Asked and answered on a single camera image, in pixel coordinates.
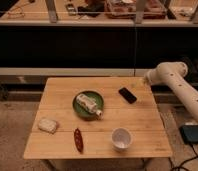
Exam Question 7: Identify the white ceramic cup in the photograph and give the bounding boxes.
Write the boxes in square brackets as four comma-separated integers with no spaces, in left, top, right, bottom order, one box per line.
[111,128,132,151]

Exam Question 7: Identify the white wrapped packet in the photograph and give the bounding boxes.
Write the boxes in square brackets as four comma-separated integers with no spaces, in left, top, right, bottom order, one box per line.
[38,118,58,134]

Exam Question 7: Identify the black remote control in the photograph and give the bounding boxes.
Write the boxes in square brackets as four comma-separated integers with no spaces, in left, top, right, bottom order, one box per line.
[65,3,77,16]

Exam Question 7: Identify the clear bag of items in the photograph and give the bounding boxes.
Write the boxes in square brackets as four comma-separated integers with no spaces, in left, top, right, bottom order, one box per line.
[105,0,167,19]

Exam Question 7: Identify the black floor cable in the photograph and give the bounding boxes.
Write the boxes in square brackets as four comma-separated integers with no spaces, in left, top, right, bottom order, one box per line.
[168,142,198,171]

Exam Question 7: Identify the grey metal shelf frame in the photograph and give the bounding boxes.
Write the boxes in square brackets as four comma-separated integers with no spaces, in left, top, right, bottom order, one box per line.
[0,0,198,27]

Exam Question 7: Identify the wooden table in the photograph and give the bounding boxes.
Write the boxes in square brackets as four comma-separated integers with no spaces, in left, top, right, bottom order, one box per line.
[24,77,172,159]

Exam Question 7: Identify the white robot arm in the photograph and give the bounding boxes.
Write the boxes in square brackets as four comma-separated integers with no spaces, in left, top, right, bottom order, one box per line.
[144,62,198,123]

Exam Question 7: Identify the blue black floor box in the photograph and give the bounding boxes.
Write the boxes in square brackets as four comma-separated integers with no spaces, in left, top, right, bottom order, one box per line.
[179,125,198,144]

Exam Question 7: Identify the green plate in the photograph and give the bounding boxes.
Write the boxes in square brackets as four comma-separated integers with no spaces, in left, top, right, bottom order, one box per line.
[72,91,104,120]

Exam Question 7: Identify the red chili pepper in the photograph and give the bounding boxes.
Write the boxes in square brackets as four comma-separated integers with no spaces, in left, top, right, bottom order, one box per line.
[74,128,83,153]

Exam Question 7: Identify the small labelled bottle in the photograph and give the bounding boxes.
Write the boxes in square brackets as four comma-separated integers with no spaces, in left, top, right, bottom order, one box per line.
[76,93,102,117]

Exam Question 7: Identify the black eraser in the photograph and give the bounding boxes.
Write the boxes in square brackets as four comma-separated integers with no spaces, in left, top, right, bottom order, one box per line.
[119,88,137,104]

